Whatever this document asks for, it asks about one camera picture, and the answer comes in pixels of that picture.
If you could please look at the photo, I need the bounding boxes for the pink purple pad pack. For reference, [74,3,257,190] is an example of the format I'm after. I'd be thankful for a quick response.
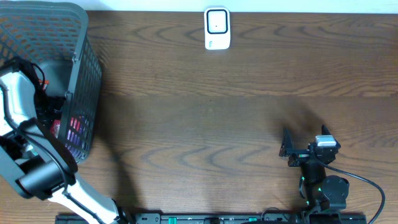
[50,119,60,138]

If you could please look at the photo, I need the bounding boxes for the orange Top chocolate bar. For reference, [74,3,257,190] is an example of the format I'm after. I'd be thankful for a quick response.
[39,80,49,91]

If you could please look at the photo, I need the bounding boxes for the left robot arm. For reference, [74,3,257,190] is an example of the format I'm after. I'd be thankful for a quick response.
[1,57,135,223]

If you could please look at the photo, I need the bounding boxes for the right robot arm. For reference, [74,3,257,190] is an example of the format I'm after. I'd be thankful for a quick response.
[279,125,349,223]

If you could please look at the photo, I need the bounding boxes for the white barcode scanner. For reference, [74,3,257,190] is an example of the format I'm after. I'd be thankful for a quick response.
[204,7,231,50]

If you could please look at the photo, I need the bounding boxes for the grey plastic mesh basket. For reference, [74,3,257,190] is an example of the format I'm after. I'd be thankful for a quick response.
[1,1,102,163]

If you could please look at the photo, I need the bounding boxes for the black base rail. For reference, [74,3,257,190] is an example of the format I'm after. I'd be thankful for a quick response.
[55,212,368,224]

